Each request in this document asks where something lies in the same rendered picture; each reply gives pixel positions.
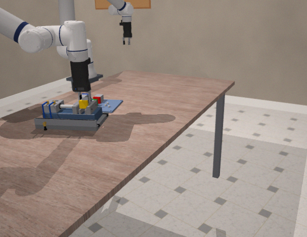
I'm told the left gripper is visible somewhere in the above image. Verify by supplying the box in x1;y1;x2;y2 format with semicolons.
120;17;132;45

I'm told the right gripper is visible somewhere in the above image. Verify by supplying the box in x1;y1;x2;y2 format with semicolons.
68;50;92;103

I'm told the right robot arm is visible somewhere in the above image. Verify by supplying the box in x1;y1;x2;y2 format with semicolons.
0;8;88;53

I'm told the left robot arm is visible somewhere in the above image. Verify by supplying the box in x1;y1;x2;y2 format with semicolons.
57;0;134;79

